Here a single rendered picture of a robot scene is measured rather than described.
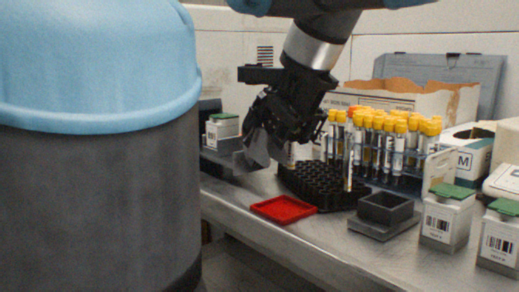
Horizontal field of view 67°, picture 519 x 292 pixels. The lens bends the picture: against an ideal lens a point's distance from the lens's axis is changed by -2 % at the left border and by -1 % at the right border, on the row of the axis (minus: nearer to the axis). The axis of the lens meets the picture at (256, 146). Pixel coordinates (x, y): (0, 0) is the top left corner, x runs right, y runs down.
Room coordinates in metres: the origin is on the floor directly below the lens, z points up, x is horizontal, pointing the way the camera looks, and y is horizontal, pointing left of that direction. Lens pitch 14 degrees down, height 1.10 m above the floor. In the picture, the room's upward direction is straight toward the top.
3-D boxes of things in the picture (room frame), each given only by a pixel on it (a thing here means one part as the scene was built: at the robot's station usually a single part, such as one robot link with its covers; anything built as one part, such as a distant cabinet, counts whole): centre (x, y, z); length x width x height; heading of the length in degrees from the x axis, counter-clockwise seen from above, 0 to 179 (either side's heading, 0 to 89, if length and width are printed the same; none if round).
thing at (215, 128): (0.70, 0.06, 0.95); 0.05 x 0.04 x 0.06; 130
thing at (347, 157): (0.54, -0.13, 0.93); 0.01 x 0.01 x 0.10; 19
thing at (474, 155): (0.71, -0.41, 0.92); 0.24 x 0.12 x 0.10; 130
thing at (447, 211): (0.43, -0.22, 0.91); 0.05 x 0.04 x 0.07; 130
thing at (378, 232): (0.48, -0.17, 0.89); 0.09 x 0.05 x 0.04; 130
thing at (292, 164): (0.61, -0.10, 0.93); 0.17 x 0.09 x 0.11; 19
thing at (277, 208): (0.52, -0.04, 0.88); 0.07 x 0.07 x 0.01; 40
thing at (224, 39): (0.90, 0.11, 1.03); 0.31 x 0.27 x 0.30; 40
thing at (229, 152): (0.72, 0.08, 0.92); 0.21 x 0.07 x 0.05; 40
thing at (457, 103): (0.87, -0.31, 0.95); 0.29 x 0.25 x 0.15; 130
